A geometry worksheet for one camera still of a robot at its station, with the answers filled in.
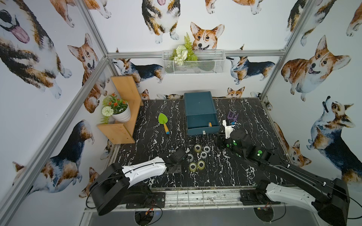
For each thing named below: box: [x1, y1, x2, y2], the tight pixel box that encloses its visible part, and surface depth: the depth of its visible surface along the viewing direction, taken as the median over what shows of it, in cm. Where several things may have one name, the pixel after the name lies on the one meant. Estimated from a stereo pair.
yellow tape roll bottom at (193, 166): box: [188, 161, 198, 172], surface depth 87 cm
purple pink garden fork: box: [227, 110, 239, 122], surface depth 112 cm
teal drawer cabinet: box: [183, 91, 220, 135], surface depth 89 cm
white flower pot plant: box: [101, 92, 132, 124], surface depth 92 cm
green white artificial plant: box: [169, 32, 199, 66], surface depth 82 cm
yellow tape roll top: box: [193, 144, 202, 153], surface depth 94 cm
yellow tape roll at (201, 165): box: [197, 160, 206, 170], surface depth 87 cm
